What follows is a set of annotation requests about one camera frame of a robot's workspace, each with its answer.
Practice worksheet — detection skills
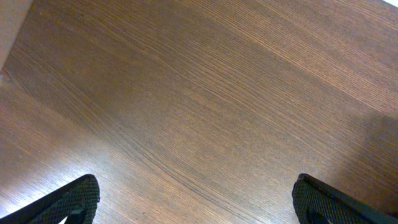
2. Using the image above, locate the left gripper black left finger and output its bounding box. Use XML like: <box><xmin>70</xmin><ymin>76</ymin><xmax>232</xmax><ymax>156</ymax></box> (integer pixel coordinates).
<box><xmin>1</xmin><ymin>174</ymin><xmax>100</xmax><ymax>224</ymax></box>

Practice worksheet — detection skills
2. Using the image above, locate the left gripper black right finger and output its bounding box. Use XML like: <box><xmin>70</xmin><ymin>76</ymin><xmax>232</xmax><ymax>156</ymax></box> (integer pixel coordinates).
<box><xmin>292</xmin><ymin>173</ymin><xmax>397</xmax><ymax>224</ymax></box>

